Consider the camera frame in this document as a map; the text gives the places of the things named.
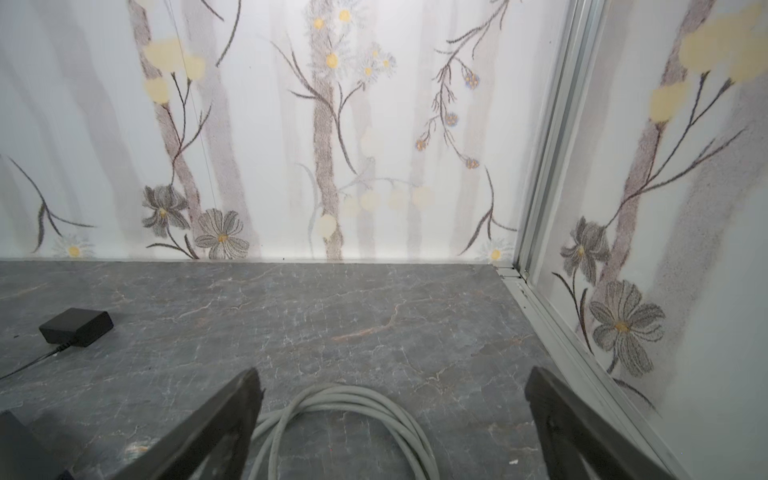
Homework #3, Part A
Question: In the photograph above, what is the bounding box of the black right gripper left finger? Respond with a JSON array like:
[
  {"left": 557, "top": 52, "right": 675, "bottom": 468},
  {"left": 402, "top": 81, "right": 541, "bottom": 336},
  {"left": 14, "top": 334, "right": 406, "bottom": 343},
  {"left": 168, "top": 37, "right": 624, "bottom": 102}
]
[{"left": 115, "top": 368, "right": 264, "bottom": 479}]

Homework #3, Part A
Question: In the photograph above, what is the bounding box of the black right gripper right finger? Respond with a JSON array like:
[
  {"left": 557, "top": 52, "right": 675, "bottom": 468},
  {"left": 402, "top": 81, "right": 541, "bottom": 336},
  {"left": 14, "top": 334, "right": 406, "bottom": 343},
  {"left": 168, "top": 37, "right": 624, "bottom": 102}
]
[{"left": 525, "top": 367, "right": 672, "bottom": 479}]

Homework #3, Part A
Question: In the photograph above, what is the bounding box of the grey ethernet cable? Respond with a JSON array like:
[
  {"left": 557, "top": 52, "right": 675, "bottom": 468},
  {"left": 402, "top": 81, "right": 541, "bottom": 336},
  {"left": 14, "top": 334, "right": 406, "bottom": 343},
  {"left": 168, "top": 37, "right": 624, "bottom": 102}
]
[{"left": 245, "top": 383, "right": 442, "bottom": 480}]

